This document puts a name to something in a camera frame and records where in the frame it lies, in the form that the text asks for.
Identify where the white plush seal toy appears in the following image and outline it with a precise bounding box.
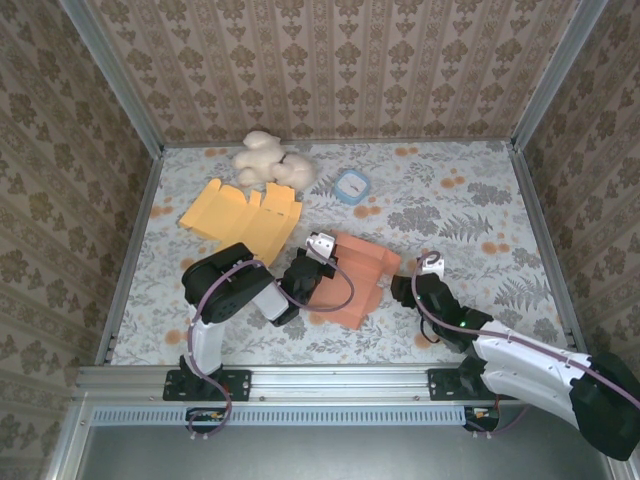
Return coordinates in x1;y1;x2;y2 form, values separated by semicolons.
232;130;319;190

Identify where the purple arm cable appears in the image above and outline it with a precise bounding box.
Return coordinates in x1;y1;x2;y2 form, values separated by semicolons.
412;251;640;441
187;244;357;444

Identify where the yellow paper box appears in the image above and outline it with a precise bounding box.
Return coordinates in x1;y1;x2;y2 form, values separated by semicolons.
178;179;305;266

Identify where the aluminium frame post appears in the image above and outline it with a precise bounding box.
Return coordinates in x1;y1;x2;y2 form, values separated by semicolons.
58;0;166;156
510;0;614;151

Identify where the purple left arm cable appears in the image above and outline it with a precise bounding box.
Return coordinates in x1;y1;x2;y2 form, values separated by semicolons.
187;244;357;444

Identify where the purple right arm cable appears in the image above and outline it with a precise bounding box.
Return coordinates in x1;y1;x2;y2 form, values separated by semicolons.
412;251;640;441

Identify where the floral patterned table cover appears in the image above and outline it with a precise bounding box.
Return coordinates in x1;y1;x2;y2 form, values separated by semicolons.
107;139;576;369

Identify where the grey metal panel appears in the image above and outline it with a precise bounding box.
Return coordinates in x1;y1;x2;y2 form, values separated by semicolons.
79;424;616;480

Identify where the aluminium mounting rail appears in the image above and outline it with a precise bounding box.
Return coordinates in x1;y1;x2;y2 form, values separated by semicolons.
74;363;640;407

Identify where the aluminium side rail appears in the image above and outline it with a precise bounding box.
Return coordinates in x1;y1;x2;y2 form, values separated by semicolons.
509;142;591;364
94;147;166;369

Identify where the grey slotted cable duct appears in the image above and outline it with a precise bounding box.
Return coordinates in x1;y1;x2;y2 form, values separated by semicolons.
92;405;466;427

